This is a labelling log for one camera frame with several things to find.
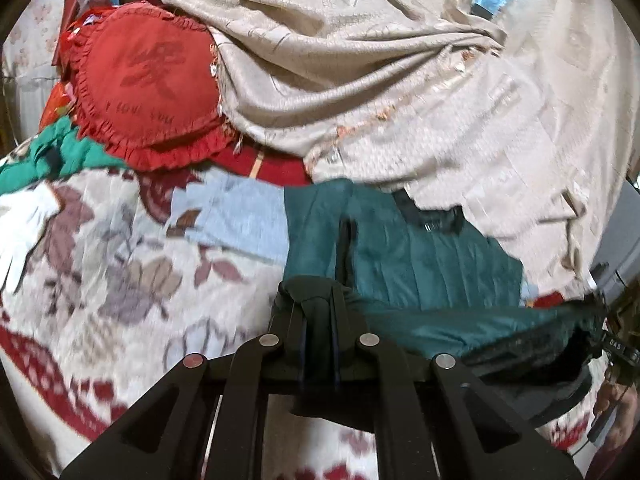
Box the person's right hand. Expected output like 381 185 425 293
592 380 640 443

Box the green cloth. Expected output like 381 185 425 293
0 116 128 192

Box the red heart-shaped frilled pillow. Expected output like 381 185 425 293
66 1 242 172

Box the green quilted jacket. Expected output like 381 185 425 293
282 177 608 427

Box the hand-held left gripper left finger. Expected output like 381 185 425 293
59 280 307 480

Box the grey cabinet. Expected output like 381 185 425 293
589 220 640 283

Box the light blue cloth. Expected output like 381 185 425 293
167 172 291 266

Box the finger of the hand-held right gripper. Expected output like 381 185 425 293
582 290 610 361

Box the floral leaf-print bed sheet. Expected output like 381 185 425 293
0 157 601 480

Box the beige patterned blanket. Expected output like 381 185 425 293
159 0 632 306

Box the red blanket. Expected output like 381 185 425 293
140 142 312 187

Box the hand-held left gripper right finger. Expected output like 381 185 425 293
325 282 583 480

